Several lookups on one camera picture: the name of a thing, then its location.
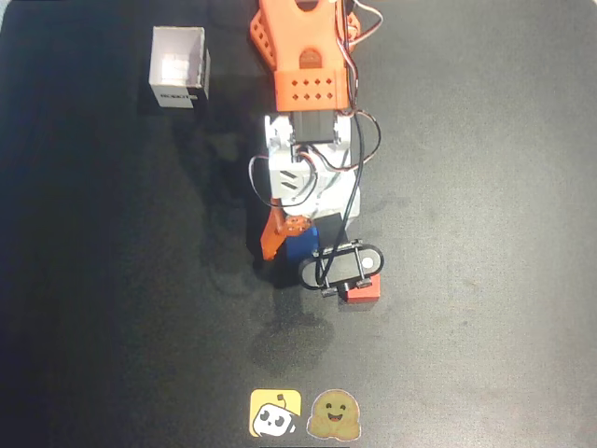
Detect blue cube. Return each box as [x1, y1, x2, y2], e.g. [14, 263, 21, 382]
[284, 225, 322, 274]

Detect red cube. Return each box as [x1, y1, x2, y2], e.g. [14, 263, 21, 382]
[341, 273, 382, 305]

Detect white open cardboard box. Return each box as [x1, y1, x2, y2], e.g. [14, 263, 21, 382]
[148, 25, 213, 110]

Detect black oval webcam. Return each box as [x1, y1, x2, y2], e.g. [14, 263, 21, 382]
[298, 238, 386, 299]

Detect black desk mat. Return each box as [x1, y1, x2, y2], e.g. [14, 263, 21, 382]
[0, 0, 597, 448]

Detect yellow robot face sticker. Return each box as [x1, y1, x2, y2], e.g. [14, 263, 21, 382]
[248, 388, 303, 439]

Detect smiling hugging face sticker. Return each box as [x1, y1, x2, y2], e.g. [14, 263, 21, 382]
[305, 388, 363, 441]

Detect thin looped servo wire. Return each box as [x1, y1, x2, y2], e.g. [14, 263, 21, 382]
[247, 147, 323, 207]

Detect black camera cable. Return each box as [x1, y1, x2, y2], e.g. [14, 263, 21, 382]
[314, 107, 382, 288]

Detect red white black servo wires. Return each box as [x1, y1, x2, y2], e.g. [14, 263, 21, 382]
[333, 0, 384, 113]

